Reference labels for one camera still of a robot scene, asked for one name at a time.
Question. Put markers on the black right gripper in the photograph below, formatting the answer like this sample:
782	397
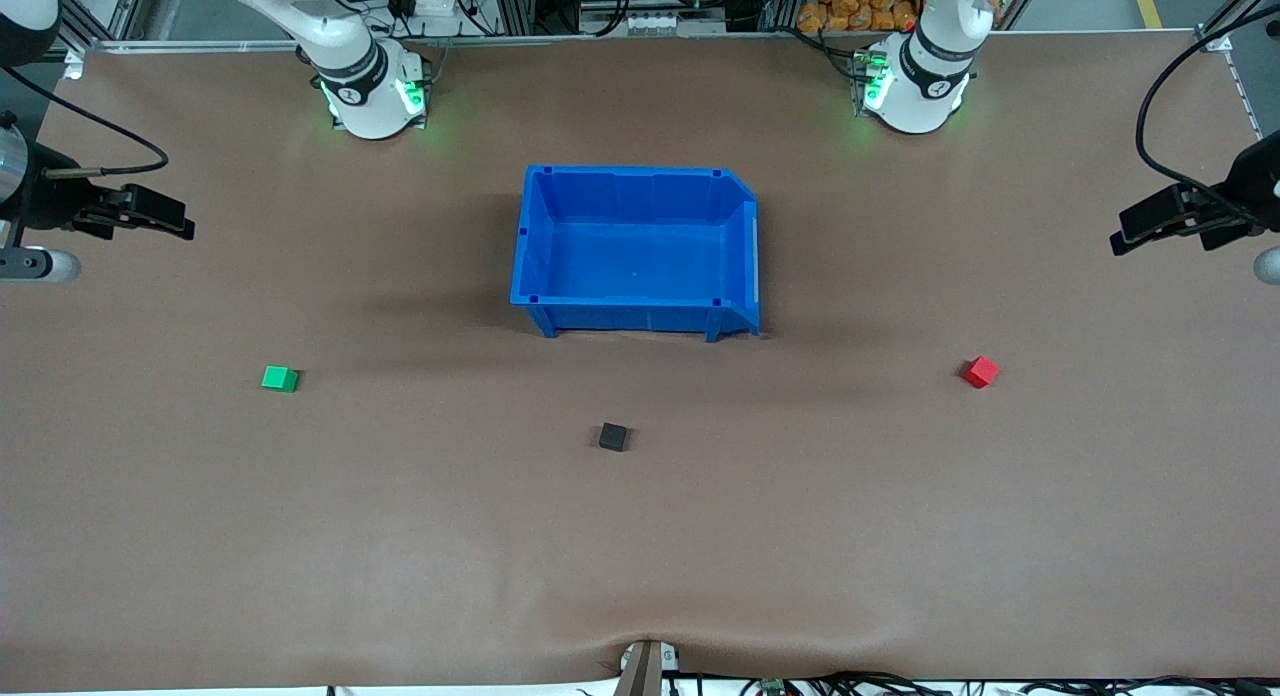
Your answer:
47	197

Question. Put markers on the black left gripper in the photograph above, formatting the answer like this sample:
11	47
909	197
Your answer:
1256	184

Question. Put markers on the green cube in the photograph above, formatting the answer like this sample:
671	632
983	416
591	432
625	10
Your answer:
279	378

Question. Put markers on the red cube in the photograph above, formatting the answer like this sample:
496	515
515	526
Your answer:
980	372

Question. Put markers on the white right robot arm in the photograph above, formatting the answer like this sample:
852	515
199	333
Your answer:
360	106

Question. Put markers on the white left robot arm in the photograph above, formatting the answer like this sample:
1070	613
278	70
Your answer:
920	96

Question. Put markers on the black cube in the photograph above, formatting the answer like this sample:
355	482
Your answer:
613	437

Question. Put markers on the brown table mat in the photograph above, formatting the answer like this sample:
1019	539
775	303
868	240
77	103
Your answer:
300	536

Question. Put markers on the white power strip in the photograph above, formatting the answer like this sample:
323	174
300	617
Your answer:
432	1

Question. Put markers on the orange snack bags pile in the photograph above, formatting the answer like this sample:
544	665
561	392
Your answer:
860	4

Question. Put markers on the blue plastic storage bin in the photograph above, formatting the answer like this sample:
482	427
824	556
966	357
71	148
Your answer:
640	256

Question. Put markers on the white terminal strip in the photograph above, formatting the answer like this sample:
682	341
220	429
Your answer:
660	23

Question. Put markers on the small green circuit board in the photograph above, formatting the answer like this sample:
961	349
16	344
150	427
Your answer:
772	687

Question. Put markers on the aluminium frame strut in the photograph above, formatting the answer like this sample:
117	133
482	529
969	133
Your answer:
1235	11
95	16

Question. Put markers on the aluminium frame rail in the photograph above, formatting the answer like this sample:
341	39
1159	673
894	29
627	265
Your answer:
600	40

